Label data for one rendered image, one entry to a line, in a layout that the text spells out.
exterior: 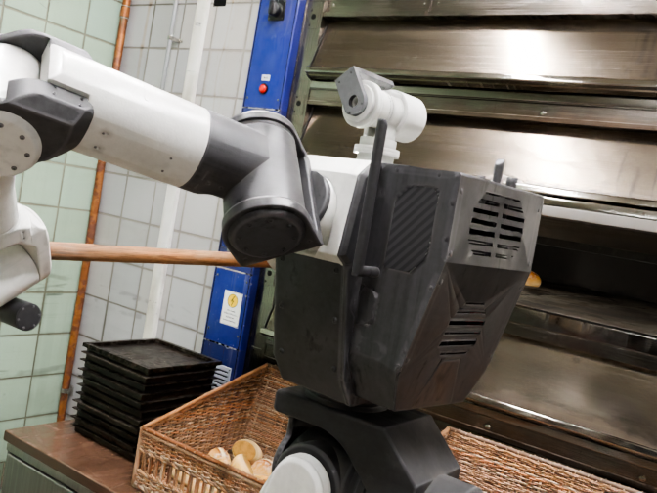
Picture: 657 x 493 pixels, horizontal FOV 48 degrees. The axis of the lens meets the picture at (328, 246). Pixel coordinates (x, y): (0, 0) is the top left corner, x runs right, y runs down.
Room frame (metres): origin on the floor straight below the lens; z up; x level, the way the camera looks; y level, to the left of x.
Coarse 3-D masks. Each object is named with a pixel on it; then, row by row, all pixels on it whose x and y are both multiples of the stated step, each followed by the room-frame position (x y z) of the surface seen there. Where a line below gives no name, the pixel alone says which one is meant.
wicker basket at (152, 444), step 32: (224, 384) 1.99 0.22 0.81; (288, 384) 2.09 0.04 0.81; (160, 416) 1.82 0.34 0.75; (192, 416) 1.90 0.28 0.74; (224, 416) 2.01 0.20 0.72; (256, 416) 2.10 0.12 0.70; (288, 416) 2.05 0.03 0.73; (160, 448) 1.72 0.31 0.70; (192, 448) 1.67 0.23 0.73; (224, 448) 2.03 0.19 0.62; (160, 480) 1.71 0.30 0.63; (192, 480) 1.66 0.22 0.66; (224, 480) 1.61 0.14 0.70; (256, 480) 1.55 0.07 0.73
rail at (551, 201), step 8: (544, 200) 1.62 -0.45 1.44; (552, 200) 1.61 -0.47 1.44; (560, 200) 1.60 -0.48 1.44; (568, 200) 1.59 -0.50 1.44; (576, 208) 1.58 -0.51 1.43; (584, 208) 1.57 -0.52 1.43; (592, 208) 1.56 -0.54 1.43; (600, 208) 1.55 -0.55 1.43; (608, 208) 1.54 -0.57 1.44; (616, 208) 1.53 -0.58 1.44; (624, 208) 1.52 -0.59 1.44; (632, 208) 1.52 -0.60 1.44; (632, 216) 1.51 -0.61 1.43; (640, 216) 1.50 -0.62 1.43; (648, 216) 1.49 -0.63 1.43; (656, 216) 1.49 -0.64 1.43
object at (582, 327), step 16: (512, 320) 1.77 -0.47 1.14; (528, 320) 1.75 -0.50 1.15; (544, 320) 1.73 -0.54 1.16; (560, 320) 1.71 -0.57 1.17; (576, 320) 1.69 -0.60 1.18; (576, 336) 1.69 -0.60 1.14; (592, 336) 1.67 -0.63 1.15; (608, 336) 1.65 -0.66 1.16; (624, 336) 1.63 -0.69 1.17; (640, 336) 1.61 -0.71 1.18; (656, 336) 1.63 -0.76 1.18; (640, 352) 1.61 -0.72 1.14; (656, 352) 1.59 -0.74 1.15
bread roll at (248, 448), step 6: (234, 444) 2.03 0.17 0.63; (240, 444) 2.02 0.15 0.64; (246, 444) 2.01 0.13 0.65; (252, 444) 2.01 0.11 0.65; (234, 450) 2.02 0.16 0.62; (240, 450) 2.01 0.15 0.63; (246, 450) 2.00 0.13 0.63; (252, 450) 1.99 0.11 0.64; (258, 450) 2.00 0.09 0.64; (234, 456) 2.02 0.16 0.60; (246, 456) 1.99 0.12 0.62; (252, 456) 1.98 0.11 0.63; (258, 456) 1.99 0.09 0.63; (252, 462) 1.99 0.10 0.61
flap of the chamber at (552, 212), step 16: (544, 208) 1.61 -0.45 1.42; (560, 208) 1.59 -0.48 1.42; (544, 224) 1.68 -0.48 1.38; (560, 224) 1.64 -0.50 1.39; (576, 224) 1.60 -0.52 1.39; (592, 224) 1.56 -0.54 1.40; (608, 224) 1.53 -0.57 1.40; (624, 224) 1.51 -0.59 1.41; (640, 224) 1.50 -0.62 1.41; (656, 224) 1.48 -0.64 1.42; (576, 240) 1.73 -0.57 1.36; (592, 240) 1.69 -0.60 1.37; (608, 240) 1.64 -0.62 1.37; (624, 240) 1.60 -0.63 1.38; (640, 240) 1.56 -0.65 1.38; (656, 240) 1.53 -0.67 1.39
